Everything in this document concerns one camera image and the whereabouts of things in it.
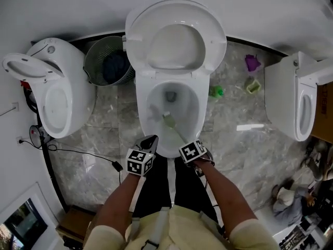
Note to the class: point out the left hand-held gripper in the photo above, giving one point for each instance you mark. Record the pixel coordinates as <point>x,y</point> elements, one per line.
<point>139,161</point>

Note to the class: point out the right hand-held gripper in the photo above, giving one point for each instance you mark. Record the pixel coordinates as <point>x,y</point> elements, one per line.
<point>191,151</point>

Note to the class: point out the light green toilet brush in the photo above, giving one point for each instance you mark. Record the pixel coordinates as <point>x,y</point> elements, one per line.
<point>170,121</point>

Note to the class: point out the white toilet with round seat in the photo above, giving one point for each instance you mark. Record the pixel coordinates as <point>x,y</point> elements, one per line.
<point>174,43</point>

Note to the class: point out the person's left forearm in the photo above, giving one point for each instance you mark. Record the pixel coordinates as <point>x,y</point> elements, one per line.
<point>117,204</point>

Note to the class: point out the person's right forearm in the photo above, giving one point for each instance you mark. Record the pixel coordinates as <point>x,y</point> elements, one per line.
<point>226,197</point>

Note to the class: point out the light green brush holder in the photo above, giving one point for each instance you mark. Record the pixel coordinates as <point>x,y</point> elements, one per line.
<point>253,87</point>

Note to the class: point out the white egg-shaped toilet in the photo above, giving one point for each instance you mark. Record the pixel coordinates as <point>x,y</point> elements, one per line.
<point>75,87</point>

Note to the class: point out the white toilet with flat lid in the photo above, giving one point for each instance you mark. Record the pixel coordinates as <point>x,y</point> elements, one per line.
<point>281,100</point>

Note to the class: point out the person's black trousers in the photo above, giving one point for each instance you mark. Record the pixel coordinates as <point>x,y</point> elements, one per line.
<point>156,191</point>

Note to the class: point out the green plastic bottle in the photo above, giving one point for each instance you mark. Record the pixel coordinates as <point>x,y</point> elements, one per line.
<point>216,92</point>

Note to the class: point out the dark blue cloth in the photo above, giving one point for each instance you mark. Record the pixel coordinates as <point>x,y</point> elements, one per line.
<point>115,69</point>

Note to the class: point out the person's cream top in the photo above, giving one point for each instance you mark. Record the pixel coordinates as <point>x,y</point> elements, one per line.
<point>187,233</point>

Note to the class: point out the green slatted plastic basket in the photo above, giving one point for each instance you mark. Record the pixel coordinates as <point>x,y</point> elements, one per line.
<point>95,61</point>

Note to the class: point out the purple cloth item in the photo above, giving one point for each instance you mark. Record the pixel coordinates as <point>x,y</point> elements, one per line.
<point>252,63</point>

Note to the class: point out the brown cardboard box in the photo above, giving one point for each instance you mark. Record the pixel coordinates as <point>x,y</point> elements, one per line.
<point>78,223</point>

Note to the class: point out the small black fan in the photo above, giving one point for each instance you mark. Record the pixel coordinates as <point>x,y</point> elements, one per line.
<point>36,137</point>

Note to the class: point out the black and white prints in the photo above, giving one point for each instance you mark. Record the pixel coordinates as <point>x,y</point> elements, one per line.
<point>296,237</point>

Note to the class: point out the large printed cardboard box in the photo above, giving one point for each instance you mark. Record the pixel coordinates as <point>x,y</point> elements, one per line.
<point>323,118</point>

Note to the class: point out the white wall socket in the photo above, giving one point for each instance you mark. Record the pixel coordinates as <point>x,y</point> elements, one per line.
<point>15,106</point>
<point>19,140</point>

